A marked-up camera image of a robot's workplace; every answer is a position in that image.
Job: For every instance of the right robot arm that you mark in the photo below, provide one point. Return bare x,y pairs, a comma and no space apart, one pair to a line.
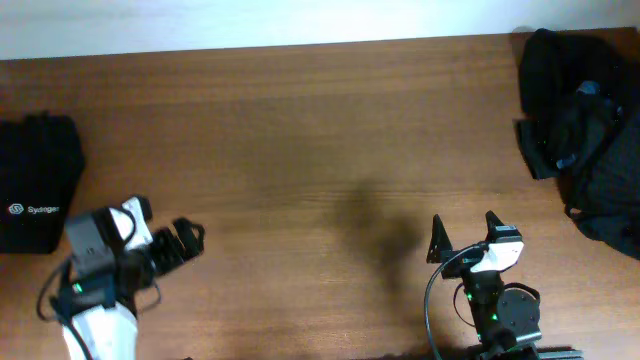
505,316

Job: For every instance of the black clothes pile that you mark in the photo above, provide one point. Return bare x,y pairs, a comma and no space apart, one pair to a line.
580,97

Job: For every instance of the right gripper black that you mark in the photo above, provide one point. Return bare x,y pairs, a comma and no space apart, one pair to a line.
442,246

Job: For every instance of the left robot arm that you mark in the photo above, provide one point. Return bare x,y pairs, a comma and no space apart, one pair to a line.
108,280

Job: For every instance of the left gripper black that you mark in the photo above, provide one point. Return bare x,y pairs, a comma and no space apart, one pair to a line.
163,249

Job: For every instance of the black t-shirt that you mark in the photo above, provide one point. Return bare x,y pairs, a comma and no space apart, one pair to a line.
41,164

